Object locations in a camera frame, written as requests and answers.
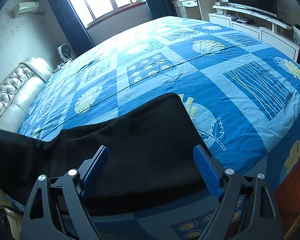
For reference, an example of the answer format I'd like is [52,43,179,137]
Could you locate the white tv cabinet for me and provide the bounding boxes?
[209,4,300,62]

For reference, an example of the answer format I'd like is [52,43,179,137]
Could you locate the blue patterned bed sheet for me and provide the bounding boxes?
[6,15,300,240]

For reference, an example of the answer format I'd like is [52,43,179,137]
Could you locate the white wall air conditioner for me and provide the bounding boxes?
[12,2,39,18]

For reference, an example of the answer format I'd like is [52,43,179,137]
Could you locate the cream tufted leather headboard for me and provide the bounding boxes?
[0,57,52,133]

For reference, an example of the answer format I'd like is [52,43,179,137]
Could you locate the white dressing table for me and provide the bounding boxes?
[172,0,218,22]

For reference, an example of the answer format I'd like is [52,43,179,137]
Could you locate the black pants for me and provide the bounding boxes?
[0,93,205,216]

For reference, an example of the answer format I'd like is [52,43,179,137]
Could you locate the dark blue left curtain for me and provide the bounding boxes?
[47,0,95,57]

